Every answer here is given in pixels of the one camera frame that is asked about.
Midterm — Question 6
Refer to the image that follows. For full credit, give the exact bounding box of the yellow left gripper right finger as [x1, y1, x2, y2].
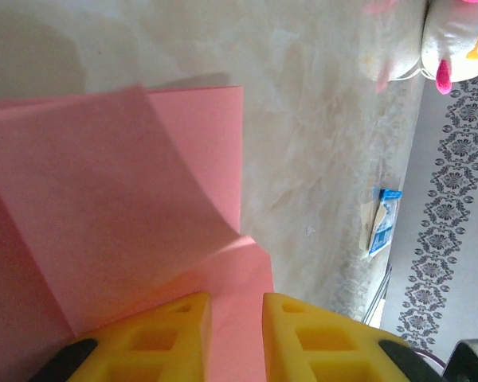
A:
[262, 293, 443, 382]

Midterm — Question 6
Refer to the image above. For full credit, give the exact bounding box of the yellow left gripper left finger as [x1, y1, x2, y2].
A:
[27, 292, 212, 382]

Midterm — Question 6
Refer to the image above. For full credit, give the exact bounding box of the pink cloth square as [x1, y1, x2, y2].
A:
[0, 84, 272, 382]

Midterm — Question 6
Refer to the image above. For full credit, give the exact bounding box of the blue and white packet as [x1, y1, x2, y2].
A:
[366, 185, 403, 258]

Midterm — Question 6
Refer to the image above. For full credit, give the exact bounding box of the white and pink plush toy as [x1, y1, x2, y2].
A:
[421, 0, 478, 96]

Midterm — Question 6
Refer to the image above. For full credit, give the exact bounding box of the aluminium side rail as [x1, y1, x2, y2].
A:
[362, 262, 394, 329]

